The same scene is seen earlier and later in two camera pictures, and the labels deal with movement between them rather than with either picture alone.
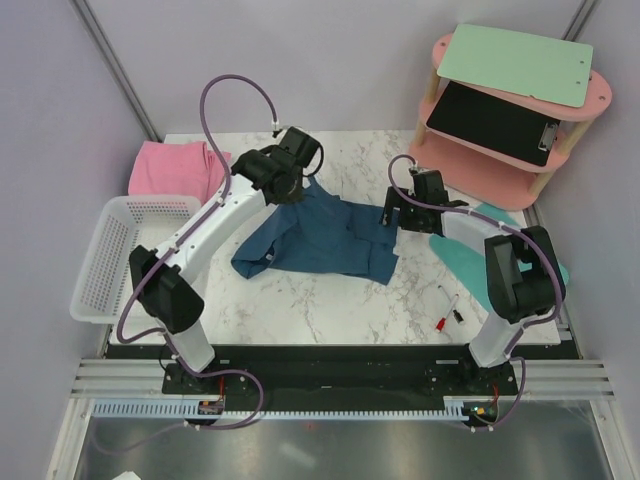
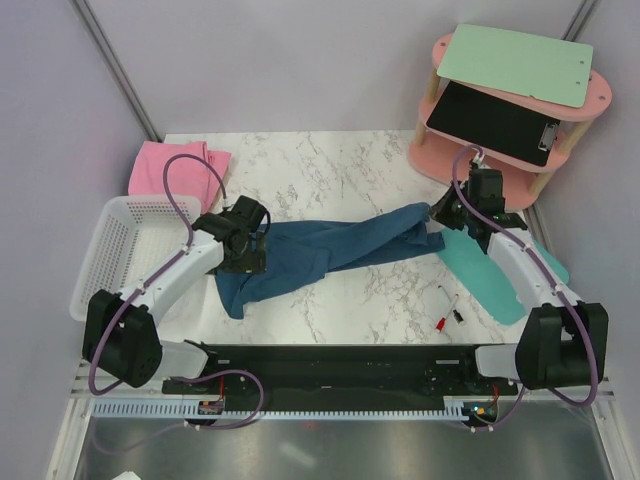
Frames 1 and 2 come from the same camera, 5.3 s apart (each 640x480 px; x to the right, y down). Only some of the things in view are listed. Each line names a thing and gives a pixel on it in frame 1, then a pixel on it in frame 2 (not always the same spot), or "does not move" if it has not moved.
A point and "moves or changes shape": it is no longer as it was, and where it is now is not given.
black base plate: [343, 377] does not move
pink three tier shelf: [488, 176] does not move
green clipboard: [546, 68] does not move
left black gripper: [298, 196] to [252, 263]
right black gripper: [394, 199] to [440, 211]
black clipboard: [496, 123] does not move
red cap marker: [441, 323] does not move
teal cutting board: [469, 258] does not move
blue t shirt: [322, 233] moves or changes shape
